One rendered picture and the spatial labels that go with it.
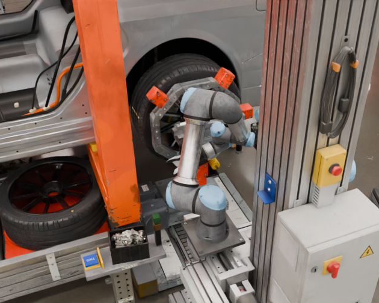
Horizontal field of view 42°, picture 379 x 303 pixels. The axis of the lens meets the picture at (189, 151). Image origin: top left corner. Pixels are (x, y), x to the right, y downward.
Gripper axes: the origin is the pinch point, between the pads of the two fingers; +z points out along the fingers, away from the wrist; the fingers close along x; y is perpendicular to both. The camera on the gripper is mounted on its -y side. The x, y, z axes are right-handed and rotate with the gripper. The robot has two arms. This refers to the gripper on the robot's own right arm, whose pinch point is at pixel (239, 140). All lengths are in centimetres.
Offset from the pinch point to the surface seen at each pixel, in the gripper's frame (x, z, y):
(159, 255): 31, 60, -38
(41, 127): -44, 103, 8
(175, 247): -5, 40, -76
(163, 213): -6, 46, -46
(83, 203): -19, 90, -32
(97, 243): 1, 88, -47
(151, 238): 18, 60, -38
